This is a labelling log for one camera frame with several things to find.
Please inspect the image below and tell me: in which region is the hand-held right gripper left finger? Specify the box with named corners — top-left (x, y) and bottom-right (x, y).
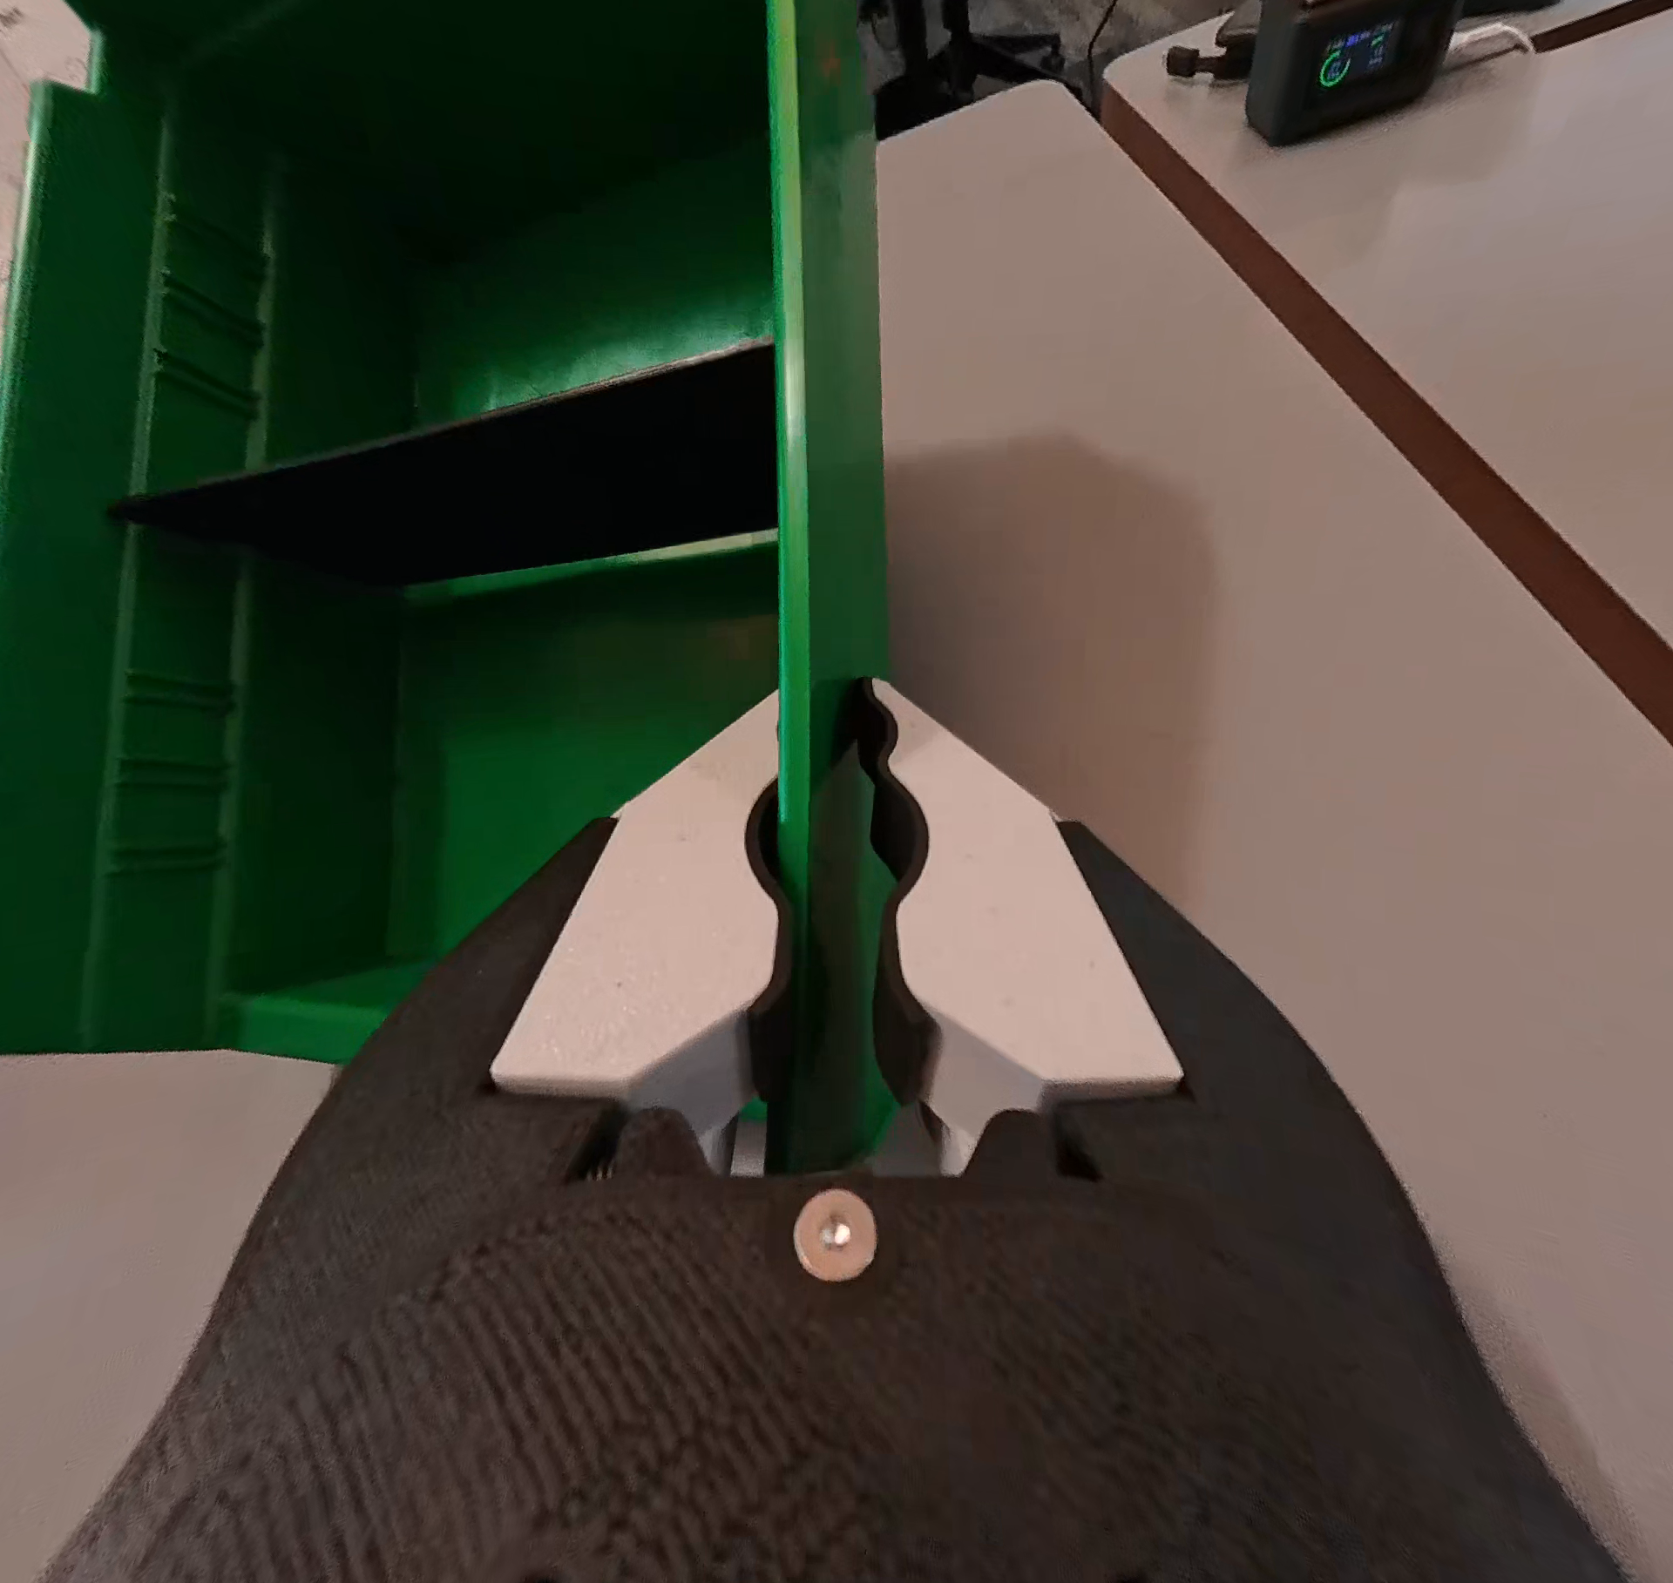
top-left (489, 694), bottom-right (788, 1168)

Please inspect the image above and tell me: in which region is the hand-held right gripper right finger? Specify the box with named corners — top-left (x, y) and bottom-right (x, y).
top-left (856, 676), bottom-right (1188, 1174)

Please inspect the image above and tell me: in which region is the green plastic bin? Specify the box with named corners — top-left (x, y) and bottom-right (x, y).
top-left (0, 0), bottom-right (899, 1179)

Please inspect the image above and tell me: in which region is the black bin divider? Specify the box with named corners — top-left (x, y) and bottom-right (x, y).
top-left (111, 338), bottom-right (781, 588)

